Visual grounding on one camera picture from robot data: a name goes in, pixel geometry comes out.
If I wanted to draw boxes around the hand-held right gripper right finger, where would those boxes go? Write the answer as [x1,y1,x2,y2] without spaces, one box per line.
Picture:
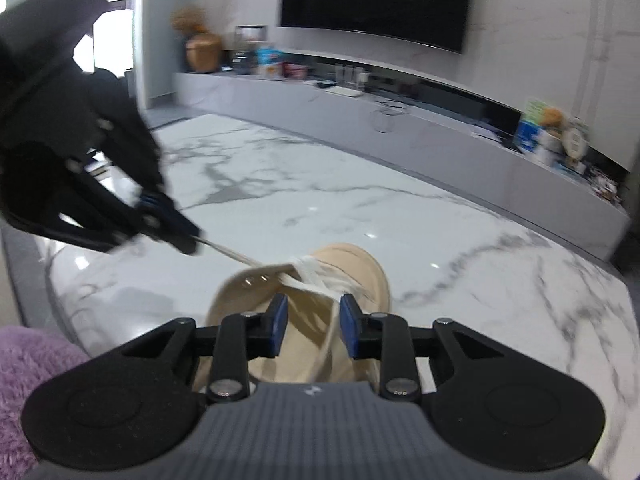
[340,294,526,403]

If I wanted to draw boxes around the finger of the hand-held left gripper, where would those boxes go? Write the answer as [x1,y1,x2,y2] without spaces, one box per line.
[95,110,202,242]
[5,160,197,257]

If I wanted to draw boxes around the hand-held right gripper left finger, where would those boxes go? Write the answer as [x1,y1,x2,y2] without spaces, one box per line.
[115,294,289,403]

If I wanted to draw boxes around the white shoelace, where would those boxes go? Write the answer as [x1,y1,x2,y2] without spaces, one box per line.
[197,236,363,381]

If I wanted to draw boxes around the beige canvas shoe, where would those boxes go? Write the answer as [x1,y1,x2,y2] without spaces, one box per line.
[192,242,392,396]

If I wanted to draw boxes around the golden round vase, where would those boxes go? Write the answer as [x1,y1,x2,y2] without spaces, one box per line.
[185,32,222,73]

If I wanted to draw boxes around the dried flower bunch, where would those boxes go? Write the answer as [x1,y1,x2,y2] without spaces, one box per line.
[170,7,208,36]

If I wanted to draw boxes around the purple fleece garment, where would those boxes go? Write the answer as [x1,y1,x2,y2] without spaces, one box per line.
[0,325,93,480]

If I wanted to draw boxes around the blue snack packet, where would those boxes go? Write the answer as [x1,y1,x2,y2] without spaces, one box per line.
[255,49,286,80]

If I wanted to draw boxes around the marble television console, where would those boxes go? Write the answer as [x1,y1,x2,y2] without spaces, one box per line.
[172,50,631,261]

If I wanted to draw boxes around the white router with antennas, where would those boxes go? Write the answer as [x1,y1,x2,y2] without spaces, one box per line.
[330,62,371,97]

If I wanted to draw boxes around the white woven basket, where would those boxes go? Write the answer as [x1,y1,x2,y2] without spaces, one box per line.
[537,132,566,166]

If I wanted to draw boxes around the brown plush bear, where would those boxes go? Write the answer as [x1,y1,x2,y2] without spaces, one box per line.
[542,107,566,133]

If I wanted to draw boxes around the black white toy cars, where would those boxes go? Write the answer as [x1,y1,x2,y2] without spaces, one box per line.
[585,165,626,206]

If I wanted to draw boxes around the black television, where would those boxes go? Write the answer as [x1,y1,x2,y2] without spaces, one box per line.
[279,0,475,55]

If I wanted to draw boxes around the black photo frame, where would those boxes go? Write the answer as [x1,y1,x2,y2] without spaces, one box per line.
[234,25,268,56]

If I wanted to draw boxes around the black cable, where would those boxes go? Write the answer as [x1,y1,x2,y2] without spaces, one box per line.
[367,100,408,134]

